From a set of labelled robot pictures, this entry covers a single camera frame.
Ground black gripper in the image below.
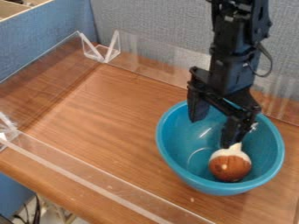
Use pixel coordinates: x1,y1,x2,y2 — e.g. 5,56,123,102
187,52,262,149

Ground red white-spotted toy mushroom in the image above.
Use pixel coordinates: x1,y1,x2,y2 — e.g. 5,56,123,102
210,143,251,182

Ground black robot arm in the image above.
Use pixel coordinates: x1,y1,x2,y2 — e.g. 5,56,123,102
187,0,273,149

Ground blue plastic bowl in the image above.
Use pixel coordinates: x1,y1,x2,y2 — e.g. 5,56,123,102
155,101,286,196

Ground clear acrylic back barrier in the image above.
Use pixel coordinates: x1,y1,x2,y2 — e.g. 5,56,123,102
78,30,299,103

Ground clear acrylic barrier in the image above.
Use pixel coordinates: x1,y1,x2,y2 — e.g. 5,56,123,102
0,112,215,224
78,30,299,103

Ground clear acrylic front barrier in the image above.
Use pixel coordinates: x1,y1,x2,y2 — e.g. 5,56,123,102
0,112,215,224

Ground blue partition with wooden shelf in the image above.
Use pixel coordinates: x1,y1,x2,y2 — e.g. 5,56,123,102
0,0,98,82

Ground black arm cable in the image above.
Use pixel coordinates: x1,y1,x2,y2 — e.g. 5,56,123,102
245,42,274,79

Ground clear acrylic corner bracket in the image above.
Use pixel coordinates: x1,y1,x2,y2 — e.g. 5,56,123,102
79,31,122,64

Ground black cables under table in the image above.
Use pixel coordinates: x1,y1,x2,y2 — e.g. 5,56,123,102
0,195,45,224

